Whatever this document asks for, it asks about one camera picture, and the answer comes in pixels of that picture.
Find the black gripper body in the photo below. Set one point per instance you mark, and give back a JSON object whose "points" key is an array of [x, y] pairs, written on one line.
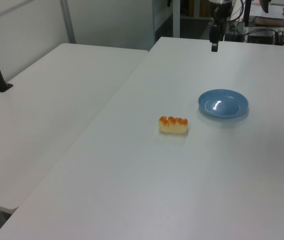
{"points": [[222, 12]]}

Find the toy bread with orange top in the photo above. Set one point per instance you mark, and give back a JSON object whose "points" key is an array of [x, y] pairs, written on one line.
{"points": [[173, 124]]}

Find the grey metal shelf frame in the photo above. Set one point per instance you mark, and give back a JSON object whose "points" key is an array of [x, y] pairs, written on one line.
{"points": [[166, 17]]}

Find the black monitor stand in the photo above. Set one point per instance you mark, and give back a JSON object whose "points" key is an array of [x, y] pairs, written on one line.
{"points": [[247, 12]]}

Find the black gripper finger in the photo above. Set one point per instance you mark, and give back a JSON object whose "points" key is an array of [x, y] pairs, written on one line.
{"points": [[214, 37], [222, 32]]}

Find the blue plate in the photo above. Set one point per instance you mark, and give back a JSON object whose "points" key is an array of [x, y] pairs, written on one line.
{"points": [[223, 103]]}

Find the white side table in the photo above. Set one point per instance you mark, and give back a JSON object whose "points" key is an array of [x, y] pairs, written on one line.
{"points": [[44, 112]]}

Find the black electronics box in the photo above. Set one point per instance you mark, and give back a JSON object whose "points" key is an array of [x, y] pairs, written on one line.
{"points": [[260, 37]]}

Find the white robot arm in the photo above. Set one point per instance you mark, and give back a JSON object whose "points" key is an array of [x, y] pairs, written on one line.
{"points": [[219, 1]]}

